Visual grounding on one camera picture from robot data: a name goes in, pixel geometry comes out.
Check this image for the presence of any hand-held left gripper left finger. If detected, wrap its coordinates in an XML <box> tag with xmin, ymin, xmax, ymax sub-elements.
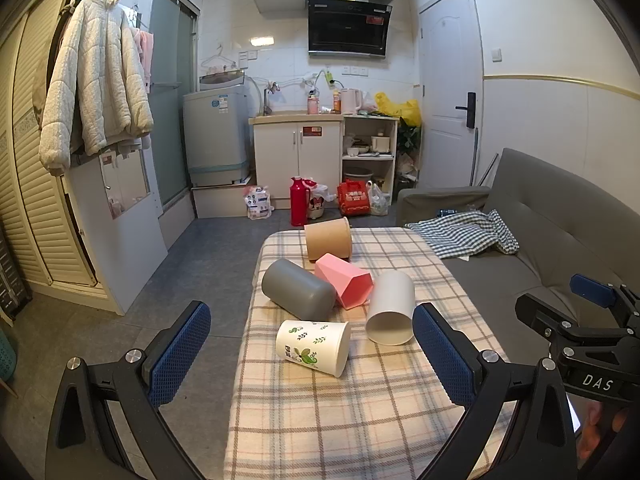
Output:
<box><xmin>46</xmin><ymin>301</ymin><xmax>212</xmax><ymax>480</ymax></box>

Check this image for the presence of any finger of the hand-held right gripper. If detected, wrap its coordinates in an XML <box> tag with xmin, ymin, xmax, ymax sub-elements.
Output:
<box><xmin>570</xmin><ymin>273</ymin><xmax>640</xmax><ymax>331</ymax></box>
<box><xmin>515</xmin><ymin>292</ymin><xmax>632</xmax><ymax>347</ymax></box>

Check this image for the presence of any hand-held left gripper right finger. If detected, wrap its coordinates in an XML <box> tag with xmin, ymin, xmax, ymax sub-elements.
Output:
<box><xmin>412</xmin><ymin>302</ymin><xmax>581</xmax><ymax>480</ymax></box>

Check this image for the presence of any plain white cup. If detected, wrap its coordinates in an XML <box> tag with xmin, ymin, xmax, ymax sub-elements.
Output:
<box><xmin>365</xmin><ymin>271</ymin><xmax>416</xmax><ymax>346</ymax></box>

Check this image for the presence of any white leaf-print cup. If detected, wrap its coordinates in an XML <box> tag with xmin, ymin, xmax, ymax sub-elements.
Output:
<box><xmin>275</xmin><ymin>319</ymin><xmax>350</xmax><ymax>378</ymax></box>

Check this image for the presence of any pink hexagonal cup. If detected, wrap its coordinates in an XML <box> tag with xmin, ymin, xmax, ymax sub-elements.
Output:
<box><xmin>314</xmin><ymin>253</ymin><xmax>375</xmax><ymax>309</ymax></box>

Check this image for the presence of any grey plastic cup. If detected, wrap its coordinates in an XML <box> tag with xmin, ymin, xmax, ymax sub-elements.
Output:
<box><xmin>261</xmin><ymin>258</ymin><xmax>337</xmax><ymax>321</ymax></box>

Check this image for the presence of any person's right hand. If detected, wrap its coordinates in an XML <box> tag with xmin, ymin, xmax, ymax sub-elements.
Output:
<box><xmin>577</xmin><ymin>400</ymin><xmax>628</xmax><ymax>466</ymax></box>

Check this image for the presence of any grey sofa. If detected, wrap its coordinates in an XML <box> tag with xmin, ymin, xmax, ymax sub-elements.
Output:
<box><xmin>396</xmin><ymin>148</ymin><xmax>640</xmax><ymax>358</ymax></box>

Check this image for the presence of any green checked cloth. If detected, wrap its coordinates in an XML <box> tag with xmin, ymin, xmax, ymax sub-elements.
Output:
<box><xmin>405</xmin><ymin>209</ymin><xmax>521</xmax><ymax>261</ymax></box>

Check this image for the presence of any white board panel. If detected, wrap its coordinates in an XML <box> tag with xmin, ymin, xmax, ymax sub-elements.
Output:
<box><xmin>60</xmin><ymin>145</ymin><xmax>168</xmax><ymax>316</ymax></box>

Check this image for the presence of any plaid tablecloth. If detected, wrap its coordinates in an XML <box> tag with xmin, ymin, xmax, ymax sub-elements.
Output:
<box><xmin>223</xmin><ymin>226</ymin><xmax>518</xmax><ymax>480</ymax></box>

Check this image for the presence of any white platform step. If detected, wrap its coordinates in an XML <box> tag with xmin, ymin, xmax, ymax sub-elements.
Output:
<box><xmin>192</xmin><ymin>180</ymin><xmax>256</xmax><ymax>219</ymax></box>

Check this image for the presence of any white plastic bag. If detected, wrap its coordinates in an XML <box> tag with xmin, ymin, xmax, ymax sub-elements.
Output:
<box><xmin>367</xmin><ymin>181</ymin><xmax>392</xmax><ymax>217</ymax></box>

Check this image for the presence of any teal basket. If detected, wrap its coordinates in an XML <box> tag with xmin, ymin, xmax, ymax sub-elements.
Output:
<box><xmin>0</xmin><ymin>327</ymin><xmax>18</xmax><ymax>378</ymax></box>

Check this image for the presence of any red shopping bag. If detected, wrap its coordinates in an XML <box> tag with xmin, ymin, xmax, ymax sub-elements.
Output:
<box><xmin>337</xmin><ymin>179</ymin><xmax>372</xmax><ymax>217</ymax></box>

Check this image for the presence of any black rack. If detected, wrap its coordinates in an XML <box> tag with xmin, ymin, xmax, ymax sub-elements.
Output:
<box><xmin>0</xmin><ymin>220</ymin><xmax>33</xmax><ymax>321</ymax></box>

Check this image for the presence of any red thermos flask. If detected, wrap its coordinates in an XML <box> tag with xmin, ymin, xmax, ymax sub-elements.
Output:
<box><xmin>291</xmin><ymin>176</ymin><xmax>308</xmax><ymax>227</ymax></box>

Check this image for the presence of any cartoon mouse print bag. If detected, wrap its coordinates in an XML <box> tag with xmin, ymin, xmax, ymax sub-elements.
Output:
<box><xmin>305</xmin><ymin>178</ymin><xmax>336</xmax><ymax>220</ymax></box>

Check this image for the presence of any louvred wardrobe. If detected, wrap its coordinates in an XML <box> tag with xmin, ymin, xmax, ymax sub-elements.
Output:
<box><xmin>0</xmin><ymin>0</ymin><xmax>101</xmax><ymax>321</ymax></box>

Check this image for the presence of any white open shelf unit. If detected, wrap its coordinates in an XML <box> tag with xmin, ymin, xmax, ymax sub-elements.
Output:
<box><xmin>341</xmin><ymin>115</ymin><xmax>399</xmax><ymax>196</ymax></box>

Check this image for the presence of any white sink cabinet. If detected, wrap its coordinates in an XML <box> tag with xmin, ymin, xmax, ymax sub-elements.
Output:
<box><xmin>249</xmin><ymin>115</ymin><xmax>346</xmax><ymax>198</ymax></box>

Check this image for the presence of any green plant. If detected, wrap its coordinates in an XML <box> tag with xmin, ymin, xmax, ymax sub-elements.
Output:
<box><xmin>397</xmin><ymin>122</ymin><xmax>422</xmax><ymax>151</ymax></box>

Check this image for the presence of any grey washing machine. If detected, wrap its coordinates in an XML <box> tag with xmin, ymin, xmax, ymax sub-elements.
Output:
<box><xmin>182</xmin><ymin>71</ymin><xmax>252</xmax><ymax>187</ymax></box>

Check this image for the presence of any frosted glass door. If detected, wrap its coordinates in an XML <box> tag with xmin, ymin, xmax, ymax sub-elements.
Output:
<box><xmin>149</xmin><ymin>0</ymin><xmax>201</xmax><ymax>211</ymax></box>

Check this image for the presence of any white door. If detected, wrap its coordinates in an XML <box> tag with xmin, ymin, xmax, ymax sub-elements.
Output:
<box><xmin>417</xmin><ymin>0</ymin><xmax>486</xmax><ymax>190</ymax></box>

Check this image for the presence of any yellow plastic bag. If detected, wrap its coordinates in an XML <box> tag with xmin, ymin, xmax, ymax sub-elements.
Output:
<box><xmin>375</xmin><ymin>92</ymin><xmax>422</xmax><ymax>127</ymax></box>

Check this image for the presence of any white electric kettle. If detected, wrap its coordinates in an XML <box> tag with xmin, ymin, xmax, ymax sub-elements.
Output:
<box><xmin>340</xmin><ymin>88</ymin><xmax>363</xmax><ymax>116</ymax></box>

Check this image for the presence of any white puffer jacket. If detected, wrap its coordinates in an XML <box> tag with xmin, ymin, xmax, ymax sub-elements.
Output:
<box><xmin>39</xmin><ymin>0</ymin><xmax>154</xmax><ymax>176</ymax></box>

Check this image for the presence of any white clothes hanger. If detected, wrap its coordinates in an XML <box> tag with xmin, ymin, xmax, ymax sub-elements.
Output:
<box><xmin>201</xmin><ymin>42</ymin><xmax>238</xmax><ymax>68</ymax></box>

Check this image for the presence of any pink garment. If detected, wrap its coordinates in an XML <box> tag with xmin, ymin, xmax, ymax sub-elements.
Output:
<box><xmin>131</xmin><ymin>29</ymin><xmax>154</xmax><ymax>93</ymax></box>

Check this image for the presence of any black range hood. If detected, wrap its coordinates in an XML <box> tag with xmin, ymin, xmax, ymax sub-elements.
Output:
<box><xmin>306</xmin><ymin>0</ymin><xmax>393</xmax><ymax>59</ymax></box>

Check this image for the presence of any black door lock handle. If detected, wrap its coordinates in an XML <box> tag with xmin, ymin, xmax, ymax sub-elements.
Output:
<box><xmin>455</xmin><ymin>92</ymin><xmax>477</xmax><ymax>128</ymax></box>

